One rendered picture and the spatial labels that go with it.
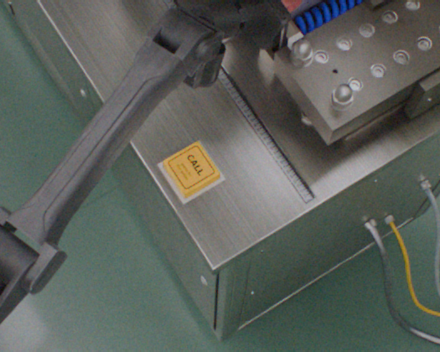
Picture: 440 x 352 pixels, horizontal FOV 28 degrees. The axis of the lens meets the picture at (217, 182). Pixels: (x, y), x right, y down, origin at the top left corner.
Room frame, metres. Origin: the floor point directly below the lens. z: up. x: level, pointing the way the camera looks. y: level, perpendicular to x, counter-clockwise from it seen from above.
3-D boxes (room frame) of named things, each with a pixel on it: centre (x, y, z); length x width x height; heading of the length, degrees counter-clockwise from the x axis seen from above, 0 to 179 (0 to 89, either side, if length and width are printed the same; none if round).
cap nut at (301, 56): (0.66, -0.12, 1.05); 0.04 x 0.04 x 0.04
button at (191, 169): (0.51, 0.04, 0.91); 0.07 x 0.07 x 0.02; 35
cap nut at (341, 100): (0.59, -0.19, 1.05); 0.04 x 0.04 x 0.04
